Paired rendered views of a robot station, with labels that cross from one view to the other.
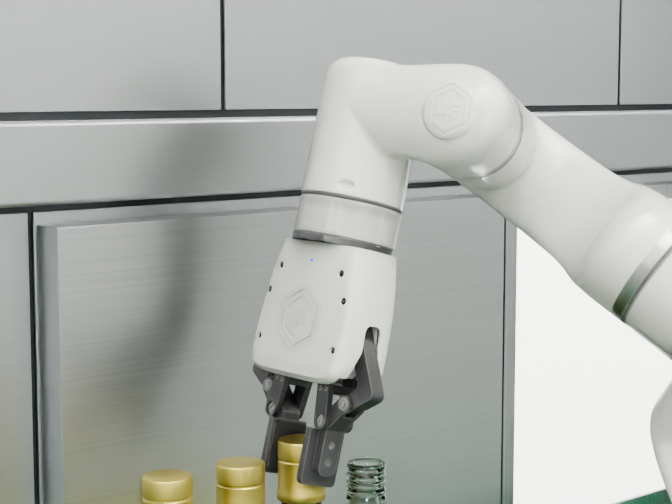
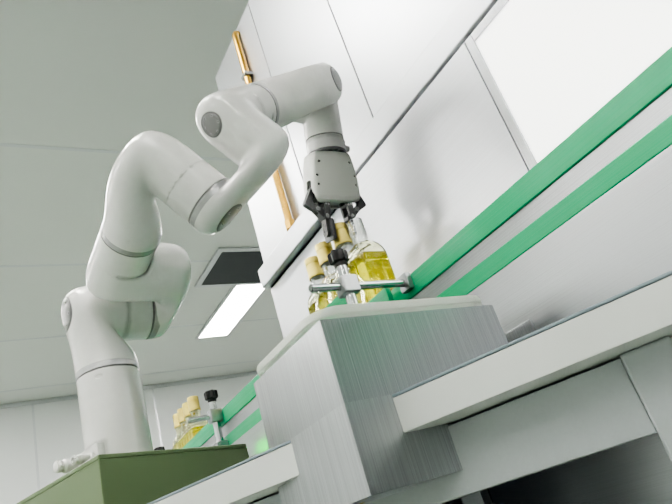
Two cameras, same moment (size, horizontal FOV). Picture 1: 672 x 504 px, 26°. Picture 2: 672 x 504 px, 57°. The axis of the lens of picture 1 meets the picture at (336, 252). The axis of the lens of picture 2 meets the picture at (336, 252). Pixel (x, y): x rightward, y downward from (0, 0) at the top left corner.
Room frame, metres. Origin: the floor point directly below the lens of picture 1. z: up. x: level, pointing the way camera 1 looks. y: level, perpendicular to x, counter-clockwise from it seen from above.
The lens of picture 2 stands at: (1.10, -1.01, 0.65)
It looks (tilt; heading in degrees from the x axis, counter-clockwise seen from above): 24 degrees up; 95
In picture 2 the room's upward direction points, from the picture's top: 18 degrees counter-clockwise
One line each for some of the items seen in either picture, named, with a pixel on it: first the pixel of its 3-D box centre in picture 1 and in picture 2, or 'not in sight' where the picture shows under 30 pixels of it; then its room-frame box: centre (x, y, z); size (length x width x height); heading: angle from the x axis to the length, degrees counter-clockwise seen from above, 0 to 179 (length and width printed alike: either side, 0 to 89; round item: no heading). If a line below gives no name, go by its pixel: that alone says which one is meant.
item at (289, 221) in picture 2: not in sight; (260, 121); (0.88, 0.40, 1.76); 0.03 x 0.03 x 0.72; 41
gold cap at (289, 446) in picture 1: (301, 468); (340, 236); (1.02, 0.03, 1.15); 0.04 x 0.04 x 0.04
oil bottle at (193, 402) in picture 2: not in sight; (200, 443); (0.38, 0.76, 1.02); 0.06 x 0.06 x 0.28; 41
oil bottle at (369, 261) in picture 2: not in sight; (380, 298); (1.06, -0.02, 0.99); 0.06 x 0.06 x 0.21; 41
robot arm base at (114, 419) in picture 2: not in sight; (106, 425); (0.61, -0.15, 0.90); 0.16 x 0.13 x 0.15; 60
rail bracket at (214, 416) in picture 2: not in sight; (205, 423); (0.62, 0.23, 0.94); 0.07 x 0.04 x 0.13; 41
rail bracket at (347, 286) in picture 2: not in sight; (363, 290); (1.05, -0.20, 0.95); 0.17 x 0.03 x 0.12; 41
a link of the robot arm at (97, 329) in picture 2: not in sight; (107, 330); (0.62, -0.13, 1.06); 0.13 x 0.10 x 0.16; 46
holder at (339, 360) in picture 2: not in sight; (402, 374); (1.07, -0.33, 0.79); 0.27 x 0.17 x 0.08; 41
